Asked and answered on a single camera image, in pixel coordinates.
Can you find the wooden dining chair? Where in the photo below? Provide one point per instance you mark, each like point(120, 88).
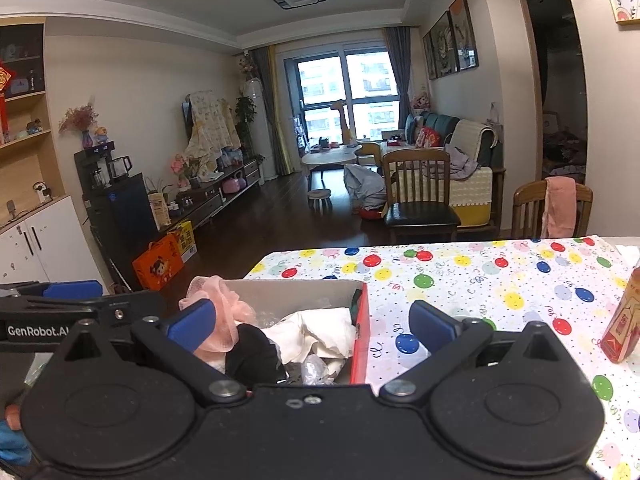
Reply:
point(420, 157)
point(530, 200)

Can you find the red cushion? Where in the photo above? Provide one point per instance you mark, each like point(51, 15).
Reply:
point(428, 138)

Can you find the grey curtain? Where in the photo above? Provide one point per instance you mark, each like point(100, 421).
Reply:
point(400, 75)
point(272, 110)

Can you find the orange drink bottle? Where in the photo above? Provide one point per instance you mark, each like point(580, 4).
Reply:
point(625, 325)

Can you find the glass kettle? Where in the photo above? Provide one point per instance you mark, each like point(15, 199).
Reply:
point(119, 169)

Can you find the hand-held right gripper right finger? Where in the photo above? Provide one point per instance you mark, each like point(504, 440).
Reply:
point(432, 322)

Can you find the wooden wall shelf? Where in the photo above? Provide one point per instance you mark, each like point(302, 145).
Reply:
point(30, 170)

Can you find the orange gift box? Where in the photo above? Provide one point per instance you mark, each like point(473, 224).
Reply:
point(157, 265)

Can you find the dried flower bouquet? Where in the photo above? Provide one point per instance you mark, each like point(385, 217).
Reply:
point(77, 120)

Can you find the pink flowers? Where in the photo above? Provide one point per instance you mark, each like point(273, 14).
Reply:
point(179, 166)

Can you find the white tissue paper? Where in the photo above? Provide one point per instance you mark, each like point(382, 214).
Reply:
point(629, 252)

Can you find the round coffee table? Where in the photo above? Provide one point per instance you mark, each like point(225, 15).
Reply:
point(325, 157)

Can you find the pink mesh bath pouf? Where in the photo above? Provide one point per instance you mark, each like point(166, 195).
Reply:
point(225, 320)

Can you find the cream printed cover cloth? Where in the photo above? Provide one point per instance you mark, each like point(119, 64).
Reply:
point(210, 130)

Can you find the dark framed wall picture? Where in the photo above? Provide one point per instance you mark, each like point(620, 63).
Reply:
point(442, 47)
point(463, 35)
point(429, 57)

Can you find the green potted plant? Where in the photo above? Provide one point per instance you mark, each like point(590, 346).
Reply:
point(246, 112)

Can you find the white cabinet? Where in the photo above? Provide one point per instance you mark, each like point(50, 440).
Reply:
point(50, 240)

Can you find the purple grey clothes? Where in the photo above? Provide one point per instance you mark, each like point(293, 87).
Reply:
point(462, 162)

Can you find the grey white cloth bundle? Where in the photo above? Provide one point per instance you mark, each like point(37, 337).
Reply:
point(365, 185)

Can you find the person's left hand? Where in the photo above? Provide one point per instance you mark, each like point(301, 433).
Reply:
point(12, 417)

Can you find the black water dispenser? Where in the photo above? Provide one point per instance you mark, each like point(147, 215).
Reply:
point(125, 210)

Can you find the dark TV cabinet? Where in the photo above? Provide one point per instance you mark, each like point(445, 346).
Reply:
point(210, 200)

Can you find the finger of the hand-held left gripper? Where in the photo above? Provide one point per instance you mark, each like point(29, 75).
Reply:
point(130, 307)
point(70, 290)

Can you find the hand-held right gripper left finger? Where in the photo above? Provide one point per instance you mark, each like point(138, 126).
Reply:
point(192, 322)

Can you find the pink towel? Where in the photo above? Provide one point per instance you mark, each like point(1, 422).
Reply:
point(560, 205)

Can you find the white standing air conditioner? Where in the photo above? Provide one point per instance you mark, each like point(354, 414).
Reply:
point(260, 130)

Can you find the small wooden stool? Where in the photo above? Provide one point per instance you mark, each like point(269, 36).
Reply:
point(320, 195)

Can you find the clear plastic bag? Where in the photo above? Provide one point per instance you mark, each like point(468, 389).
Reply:
point(317, 367)

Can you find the wooden giraffe figure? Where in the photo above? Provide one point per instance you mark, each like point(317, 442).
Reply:
point(345, 125)

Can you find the balloon print tablecloth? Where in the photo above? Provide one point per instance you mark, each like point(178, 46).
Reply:
point(500, 310)

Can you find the large window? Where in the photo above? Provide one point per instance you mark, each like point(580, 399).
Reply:
point(325, 90)

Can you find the yellow gift box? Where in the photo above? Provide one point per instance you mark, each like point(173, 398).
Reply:
point(184, 240)

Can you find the pink round object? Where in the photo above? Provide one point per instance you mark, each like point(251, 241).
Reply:
point(234, 184)

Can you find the green sofa with cream throw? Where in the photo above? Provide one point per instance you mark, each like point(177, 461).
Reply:
point(470, 190)

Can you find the red cardboard box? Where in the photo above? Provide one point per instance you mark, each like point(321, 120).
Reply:
point(361, 340)

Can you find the pink plush toy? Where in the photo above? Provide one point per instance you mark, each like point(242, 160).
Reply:
point(421, 101)

